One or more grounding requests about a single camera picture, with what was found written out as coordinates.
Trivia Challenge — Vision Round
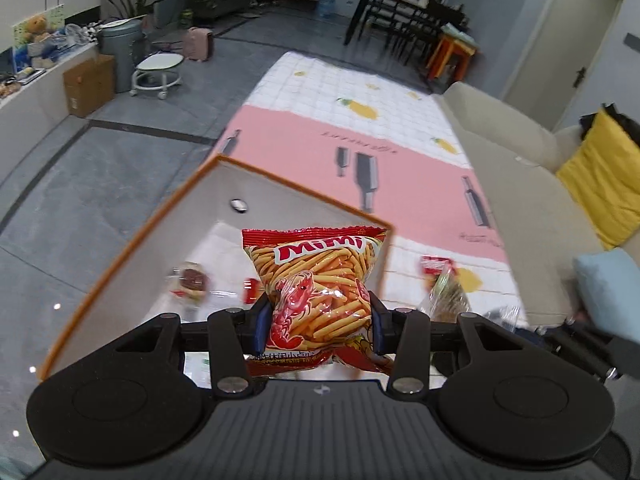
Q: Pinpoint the red shrimp stick snack packet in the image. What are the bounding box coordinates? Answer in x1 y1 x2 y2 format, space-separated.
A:
241 226 396 378

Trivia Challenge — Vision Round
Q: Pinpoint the beige sofa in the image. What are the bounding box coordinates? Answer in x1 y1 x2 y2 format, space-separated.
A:
437 81 640 331

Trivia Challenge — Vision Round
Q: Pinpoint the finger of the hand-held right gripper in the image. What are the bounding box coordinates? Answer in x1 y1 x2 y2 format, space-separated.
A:
515 320 640 384

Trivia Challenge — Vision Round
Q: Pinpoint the black cloth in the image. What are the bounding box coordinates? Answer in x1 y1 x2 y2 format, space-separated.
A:
580 102 640 143

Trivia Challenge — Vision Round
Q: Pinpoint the clear packet with brown cookie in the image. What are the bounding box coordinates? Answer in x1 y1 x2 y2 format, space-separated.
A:
167 261 211 306

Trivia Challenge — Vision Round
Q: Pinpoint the clear plastic snack packet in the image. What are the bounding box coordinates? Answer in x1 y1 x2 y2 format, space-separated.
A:
482 305 528 333

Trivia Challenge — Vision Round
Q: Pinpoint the light blue pillow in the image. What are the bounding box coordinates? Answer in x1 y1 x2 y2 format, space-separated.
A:
571 247 640 333

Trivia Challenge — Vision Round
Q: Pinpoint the cardboard box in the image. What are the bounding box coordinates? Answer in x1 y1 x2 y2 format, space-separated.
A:
62 54 117 118

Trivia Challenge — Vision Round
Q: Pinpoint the pink suitcase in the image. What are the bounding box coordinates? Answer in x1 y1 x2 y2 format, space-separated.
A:
182 27 215 63

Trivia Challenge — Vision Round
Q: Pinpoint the beige door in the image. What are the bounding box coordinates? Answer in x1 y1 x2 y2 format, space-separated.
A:
502 0 626 131

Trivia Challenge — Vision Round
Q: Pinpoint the yellow pillow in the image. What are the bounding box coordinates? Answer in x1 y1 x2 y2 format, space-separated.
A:
555 109 640 251

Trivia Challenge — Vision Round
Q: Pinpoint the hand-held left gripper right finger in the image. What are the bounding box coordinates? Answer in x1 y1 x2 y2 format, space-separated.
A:
367 290 531 397

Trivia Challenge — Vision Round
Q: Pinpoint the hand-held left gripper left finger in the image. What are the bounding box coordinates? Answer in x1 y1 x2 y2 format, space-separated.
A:
112 292 274 397

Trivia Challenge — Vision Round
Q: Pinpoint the white rolling stool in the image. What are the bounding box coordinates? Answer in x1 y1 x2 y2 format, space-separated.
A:
130 52 183 101

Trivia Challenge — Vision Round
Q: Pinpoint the printed picture board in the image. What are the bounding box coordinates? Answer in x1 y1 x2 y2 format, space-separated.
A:
11 4 66 73

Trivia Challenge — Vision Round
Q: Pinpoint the black dining chair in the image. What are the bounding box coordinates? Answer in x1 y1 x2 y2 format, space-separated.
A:
422 0 471 61
357 0 393 43
387 7 426 63

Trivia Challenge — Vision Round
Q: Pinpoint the small red packet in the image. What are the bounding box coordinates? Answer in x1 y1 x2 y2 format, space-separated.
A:
242 279 266 306

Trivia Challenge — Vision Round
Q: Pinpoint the grey trash bin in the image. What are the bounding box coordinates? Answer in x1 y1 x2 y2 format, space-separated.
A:
98 17 146 93

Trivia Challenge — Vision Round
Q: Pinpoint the clear packet with green print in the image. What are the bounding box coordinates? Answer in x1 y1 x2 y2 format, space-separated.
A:
417 265 473 323

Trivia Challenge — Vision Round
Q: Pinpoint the white box with orange rim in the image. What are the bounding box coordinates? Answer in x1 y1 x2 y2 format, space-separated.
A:
39 155 396 393

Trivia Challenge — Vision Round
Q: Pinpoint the pink and white printed mat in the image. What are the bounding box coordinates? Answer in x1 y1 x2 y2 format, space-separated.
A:
210 51 528 331

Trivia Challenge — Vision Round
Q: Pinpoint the orange stool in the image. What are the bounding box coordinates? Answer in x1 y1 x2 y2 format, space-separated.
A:
426 30 480 86

